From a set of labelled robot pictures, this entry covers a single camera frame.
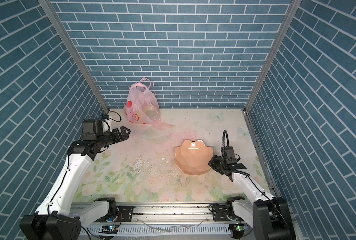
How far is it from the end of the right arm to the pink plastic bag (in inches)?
17.7

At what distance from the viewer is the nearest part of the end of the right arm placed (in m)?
0.62

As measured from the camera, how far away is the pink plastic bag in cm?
98
